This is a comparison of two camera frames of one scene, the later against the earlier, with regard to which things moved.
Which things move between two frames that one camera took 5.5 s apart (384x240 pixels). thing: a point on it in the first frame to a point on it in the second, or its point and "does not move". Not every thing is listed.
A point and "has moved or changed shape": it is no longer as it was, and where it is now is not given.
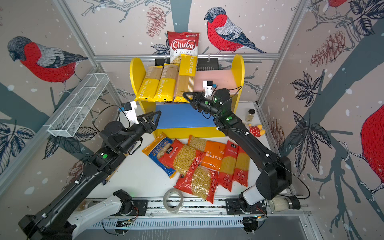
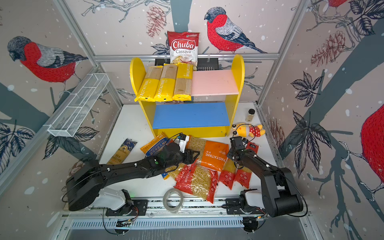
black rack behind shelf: (202, 63) does not move
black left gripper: (148, 125) to (191, 159)
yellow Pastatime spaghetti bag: (150, 81) does not move
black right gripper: (198, 102) to (229, 154)
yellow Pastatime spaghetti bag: (167, 82) does not move
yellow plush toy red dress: (256, 130) does not move
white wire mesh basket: (68, 121) does not move
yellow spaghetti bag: (186, 77) has moved or changed shape
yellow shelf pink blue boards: (178, 120) does not move
